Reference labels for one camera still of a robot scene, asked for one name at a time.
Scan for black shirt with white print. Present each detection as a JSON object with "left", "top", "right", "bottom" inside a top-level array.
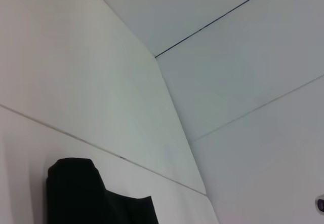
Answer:
[{"left": 46, "top": 157, "right": 159, "bottom": 224}]

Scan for small dark round fixture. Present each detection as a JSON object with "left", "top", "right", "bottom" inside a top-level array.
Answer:
[{"left": 315, "top": 195, "right": 324, "bottom": 213}]

